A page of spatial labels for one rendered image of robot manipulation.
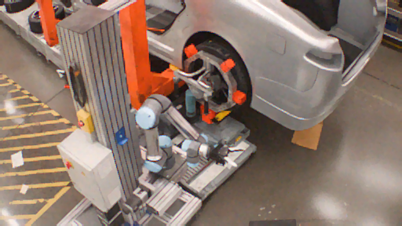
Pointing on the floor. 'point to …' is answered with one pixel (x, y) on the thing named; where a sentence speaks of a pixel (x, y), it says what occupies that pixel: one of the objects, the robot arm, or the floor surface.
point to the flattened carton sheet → (308, 136)
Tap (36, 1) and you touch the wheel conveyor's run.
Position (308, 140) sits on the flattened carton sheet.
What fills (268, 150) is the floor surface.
